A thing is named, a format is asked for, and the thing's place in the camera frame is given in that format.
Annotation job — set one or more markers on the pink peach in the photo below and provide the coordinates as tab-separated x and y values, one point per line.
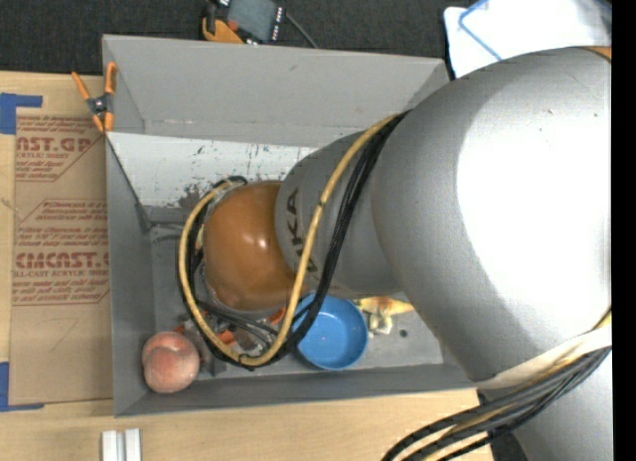
170	362

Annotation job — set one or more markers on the blue bowl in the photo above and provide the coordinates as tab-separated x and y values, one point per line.
338	337

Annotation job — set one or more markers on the yellow and white toy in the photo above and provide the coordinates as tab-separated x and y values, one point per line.
385	306

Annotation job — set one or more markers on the brown cardboard board, red print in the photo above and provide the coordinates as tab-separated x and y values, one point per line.
54	340

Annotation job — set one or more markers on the grey metal bin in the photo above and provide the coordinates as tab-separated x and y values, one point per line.
258	86

